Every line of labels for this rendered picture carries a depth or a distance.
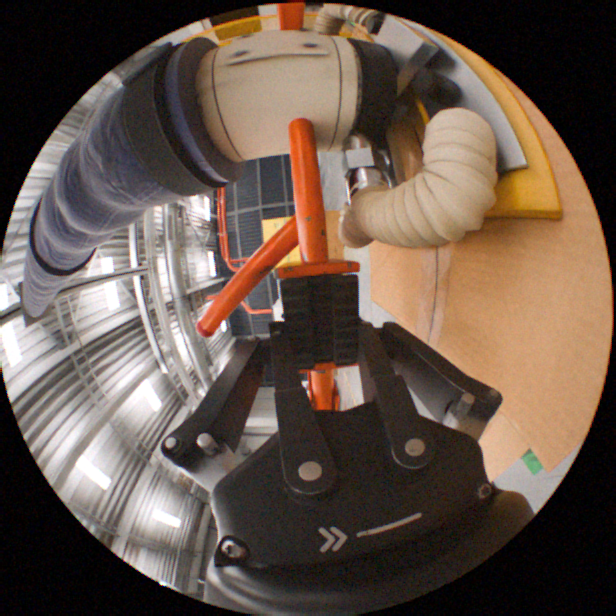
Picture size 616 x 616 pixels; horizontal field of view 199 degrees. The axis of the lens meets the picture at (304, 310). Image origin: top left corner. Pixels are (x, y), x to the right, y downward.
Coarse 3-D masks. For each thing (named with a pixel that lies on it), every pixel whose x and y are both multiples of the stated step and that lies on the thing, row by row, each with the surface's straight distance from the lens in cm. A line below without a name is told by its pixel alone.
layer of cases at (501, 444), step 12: (492, 420) 73; (504, 420) 70; (492, 432) 74; (504, 432) 71; (516, 432) 69; (480, 444) 80; (492, 444) 76; (504, 444) 73; (516, 444) 71; (492, 456) 78; (504, 456) 75; (516, 456) 73; (492, 468) 80; (504, 468) 77; (492, 480) 83
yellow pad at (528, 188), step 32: (448, 64) 20; (480, 64) 19; (416, 96) 23; (448, 96) 17; (480, 96) 16; (512, 96) 16; (512, 128) 15; (512, 160) 14; (544, 160) 14; (512, 192) 14; (544, 192) 13
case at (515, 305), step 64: (576, 192) 15; (384, 256) 31; (448, 256) 19; (512, 256) 15; (576, 256) 14; (448, 320) 20; (512, 320) 15; (576, 320) 14; (512, 384) 16; (576, 384) 15
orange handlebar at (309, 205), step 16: (288, 16) 24; (288, 128) 18; (304, 128) 17; (304, 144) 16; (304, 160) 15; (304, 176) 14; (320, 176) 15; (304, 192) 14; (320, 192) 14; (304, 208) 13; (320, 208) 14; (304, 224) 13; (320, 224) 13; (304, 240) 13; (320, 240) 13; (304, 256) 13; (320, 256) 13; (320, 384) 17; (336, 384) 21; (320, 400) 19; (336, 400) 19
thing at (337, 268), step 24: (288, 264) 14; (312, 264) 12; (336, 264) 12; (288, 288) 11; (312, 288) 12; (336, 288) 11; (288, 312) 12; (312, 312) 12; (336, 312) 12; (288, 336) 12; (312, 336) 13; (336, 336) 12; (312, 360) 13; (336, 360) 13
